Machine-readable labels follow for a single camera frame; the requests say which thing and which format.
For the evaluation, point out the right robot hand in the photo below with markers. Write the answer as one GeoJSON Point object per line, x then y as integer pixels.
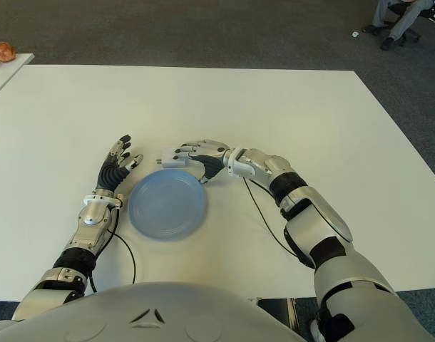
{"type": "Point", "coordinates": [212, 153]}

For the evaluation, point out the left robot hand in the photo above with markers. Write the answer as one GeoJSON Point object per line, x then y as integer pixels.
{"type": "Point", "coordinates": [108, 174]}

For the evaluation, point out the white charger block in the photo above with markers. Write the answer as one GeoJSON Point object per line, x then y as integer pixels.
{"type": "Point", "coordinates": [174, 164]}

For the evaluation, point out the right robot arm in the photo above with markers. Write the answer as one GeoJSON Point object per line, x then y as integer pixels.
{"type": "Point", "coordinates": [317, 221]}

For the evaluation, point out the blue plate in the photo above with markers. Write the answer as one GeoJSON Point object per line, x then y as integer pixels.
{"type": "Point", "coordinates": [167, 206]}

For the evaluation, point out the white side table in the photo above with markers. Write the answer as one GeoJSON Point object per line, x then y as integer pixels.
{"type": "Point", "coordinates": [7, 75]}

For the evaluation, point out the grey robot torso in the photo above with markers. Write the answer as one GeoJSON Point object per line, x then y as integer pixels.
{"type": "Point", "coordinates": [149, 313]}

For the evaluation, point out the red-brown bread roll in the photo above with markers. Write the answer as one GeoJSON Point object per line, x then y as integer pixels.
{"type": "Point", "coordinates": [3, 51]}

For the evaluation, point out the black stand under table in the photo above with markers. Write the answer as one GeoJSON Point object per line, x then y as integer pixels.
{"type": "Point", "coordinates": [274, 313]}

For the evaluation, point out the black office chair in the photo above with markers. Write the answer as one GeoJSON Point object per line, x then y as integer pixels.
{"type": "Point", "coordinates": [394, 8]}

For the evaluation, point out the seated person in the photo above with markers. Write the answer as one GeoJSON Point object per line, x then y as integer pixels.
{"type": "Point", "coordinates": [403, 19]}

